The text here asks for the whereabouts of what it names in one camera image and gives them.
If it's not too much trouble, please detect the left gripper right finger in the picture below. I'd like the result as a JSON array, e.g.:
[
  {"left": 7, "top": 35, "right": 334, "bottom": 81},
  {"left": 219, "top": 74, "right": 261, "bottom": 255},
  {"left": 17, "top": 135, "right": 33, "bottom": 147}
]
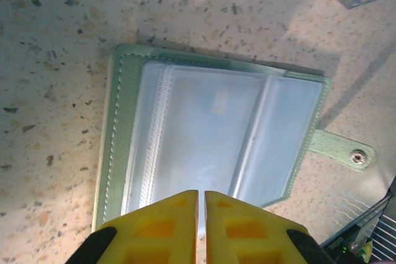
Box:
[{"left": 204, "top": 191, "right": 335, "bottom": 264}]

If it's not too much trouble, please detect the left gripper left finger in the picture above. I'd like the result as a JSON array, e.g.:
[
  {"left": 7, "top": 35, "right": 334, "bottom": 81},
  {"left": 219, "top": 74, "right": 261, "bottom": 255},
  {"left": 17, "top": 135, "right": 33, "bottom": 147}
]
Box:
[{"left": 66, "top": 189, "right": 199, "bottom": 264}]

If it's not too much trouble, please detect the green card holder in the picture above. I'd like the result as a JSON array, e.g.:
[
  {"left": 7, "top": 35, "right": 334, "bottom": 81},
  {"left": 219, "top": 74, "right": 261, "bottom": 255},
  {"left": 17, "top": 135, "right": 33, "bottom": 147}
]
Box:
[{"left": 92, "top": 43, "right": 377, "bottom": 234}]

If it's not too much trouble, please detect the black controller board green light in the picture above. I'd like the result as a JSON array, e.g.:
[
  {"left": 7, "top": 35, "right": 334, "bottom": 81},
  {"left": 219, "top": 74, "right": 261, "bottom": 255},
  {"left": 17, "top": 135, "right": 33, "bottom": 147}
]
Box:
[{"left": 321, "top": 225, "right": 361, "bottom": 251}]

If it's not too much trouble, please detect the aluminium mounting rail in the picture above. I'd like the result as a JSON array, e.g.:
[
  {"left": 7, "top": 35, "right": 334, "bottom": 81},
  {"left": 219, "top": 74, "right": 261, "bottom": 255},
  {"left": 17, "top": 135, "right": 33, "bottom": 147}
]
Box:
[{"left": 320, "top": 177, "right": 396, "bottom": 246}]

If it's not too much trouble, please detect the white slotted cable duct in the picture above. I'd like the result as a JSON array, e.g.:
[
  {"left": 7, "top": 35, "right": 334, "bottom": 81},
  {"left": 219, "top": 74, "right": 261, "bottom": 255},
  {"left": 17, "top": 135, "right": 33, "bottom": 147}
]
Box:
[{"left": 369, "top": 211, "right": 396, "bottom": 264}]

